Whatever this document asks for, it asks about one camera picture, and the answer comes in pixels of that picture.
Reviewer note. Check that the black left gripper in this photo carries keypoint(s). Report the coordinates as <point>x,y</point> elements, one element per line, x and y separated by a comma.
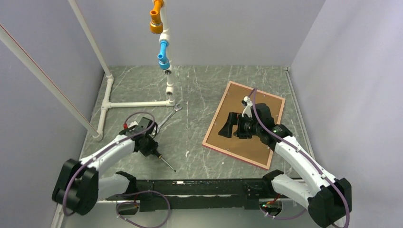
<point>153,145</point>

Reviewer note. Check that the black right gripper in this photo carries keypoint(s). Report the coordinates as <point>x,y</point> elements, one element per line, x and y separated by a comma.
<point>236,119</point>

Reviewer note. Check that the yellow black screwdriver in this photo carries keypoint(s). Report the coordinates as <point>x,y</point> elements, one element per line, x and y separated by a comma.
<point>159,156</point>

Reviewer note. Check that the pink wooden photo frame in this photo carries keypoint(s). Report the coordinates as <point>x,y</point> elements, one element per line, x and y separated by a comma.
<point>254,151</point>

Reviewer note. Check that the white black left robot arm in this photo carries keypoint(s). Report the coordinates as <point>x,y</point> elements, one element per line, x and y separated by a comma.
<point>80,184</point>

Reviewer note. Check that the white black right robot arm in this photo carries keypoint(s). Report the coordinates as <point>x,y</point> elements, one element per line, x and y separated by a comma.
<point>327,199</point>

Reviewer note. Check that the silver combination wrench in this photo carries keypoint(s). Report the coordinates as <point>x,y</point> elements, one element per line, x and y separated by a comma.
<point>176,108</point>

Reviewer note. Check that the white PVC pipe stand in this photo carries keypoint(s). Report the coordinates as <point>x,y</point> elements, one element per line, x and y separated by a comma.
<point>119,34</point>

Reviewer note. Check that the blue pipe fitting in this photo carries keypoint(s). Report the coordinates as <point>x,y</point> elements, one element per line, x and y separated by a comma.
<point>163,59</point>

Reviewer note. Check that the orange pipe fitting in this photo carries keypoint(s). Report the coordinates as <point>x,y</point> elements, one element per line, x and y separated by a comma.
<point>156,25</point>

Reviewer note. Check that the white diagonal pole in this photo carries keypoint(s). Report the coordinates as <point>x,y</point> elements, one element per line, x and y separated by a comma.
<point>9,41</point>

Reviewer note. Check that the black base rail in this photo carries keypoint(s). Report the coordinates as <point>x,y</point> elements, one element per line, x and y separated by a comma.
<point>154,195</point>

